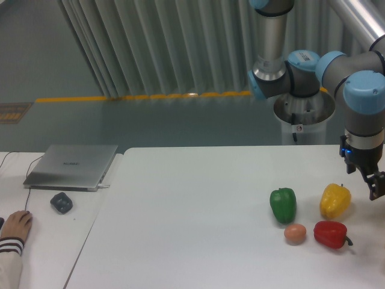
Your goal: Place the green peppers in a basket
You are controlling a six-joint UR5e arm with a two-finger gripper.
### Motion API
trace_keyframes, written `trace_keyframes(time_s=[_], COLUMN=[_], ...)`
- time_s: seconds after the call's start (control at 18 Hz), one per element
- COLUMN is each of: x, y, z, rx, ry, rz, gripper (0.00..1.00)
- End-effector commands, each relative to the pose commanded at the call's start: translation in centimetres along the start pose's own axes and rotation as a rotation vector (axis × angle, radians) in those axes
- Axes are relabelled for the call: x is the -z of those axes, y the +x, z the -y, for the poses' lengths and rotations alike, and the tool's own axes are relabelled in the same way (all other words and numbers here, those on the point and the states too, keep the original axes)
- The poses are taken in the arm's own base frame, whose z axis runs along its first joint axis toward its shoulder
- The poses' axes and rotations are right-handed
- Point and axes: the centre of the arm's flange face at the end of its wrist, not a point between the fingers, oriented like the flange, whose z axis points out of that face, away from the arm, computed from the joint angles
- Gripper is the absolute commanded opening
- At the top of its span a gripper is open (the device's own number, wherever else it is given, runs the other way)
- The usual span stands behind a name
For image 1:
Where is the black computer mouse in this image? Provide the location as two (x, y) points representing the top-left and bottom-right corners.
(0, 217), (5, 229)

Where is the green bell pepper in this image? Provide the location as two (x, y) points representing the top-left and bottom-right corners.
(269, 187), (297, 225)

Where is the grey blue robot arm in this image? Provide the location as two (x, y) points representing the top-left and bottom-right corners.
(248, 1), (384, 200)

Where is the white striped sleeve forearm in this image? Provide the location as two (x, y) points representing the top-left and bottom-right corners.
(1, 237), (24, 288)

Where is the black laptop cable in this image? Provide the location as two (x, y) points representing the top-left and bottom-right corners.
(0, 151), (45, 178)

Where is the black mouse cable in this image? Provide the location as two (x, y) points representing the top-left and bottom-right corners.
(23, 188), (32, 213)

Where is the brown egg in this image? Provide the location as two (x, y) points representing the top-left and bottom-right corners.
(284, 224), (307, 244)

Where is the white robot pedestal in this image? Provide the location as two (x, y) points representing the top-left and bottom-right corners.
(273, 90), (336, 145)

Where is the grey pleated curtain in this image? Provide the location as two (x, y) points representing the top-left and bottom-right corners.
(55, 0), (374, 99)

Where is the red bell pepper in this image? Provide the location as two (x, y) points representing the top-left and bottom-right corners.
(313, 220), (353, 249)

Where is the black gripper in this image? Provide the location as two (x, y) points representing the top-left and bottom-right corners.
(339, 135), (385, 200)

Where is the person's hand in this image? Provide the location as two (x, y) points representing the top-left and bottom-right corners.
(1, 211), (32, 243)

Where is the yellow bell pepper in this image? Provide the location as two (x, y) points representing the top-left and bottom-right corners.
(319, 183), (351, 219)

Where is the silver closed laptop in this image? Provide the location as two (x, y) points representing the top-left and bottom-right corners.
(23, 144), (118, 191)

